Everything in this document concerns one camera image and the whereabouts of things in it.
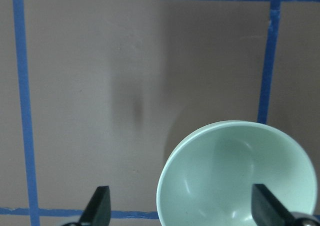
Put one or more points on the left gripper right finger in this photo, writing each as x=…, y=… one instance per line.
x=267, y=210

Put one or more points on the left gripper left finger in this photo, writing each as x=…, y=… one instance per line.
x=98, y=210

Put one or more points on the green bowl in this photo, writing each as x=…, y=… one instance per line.
x=207, y=179

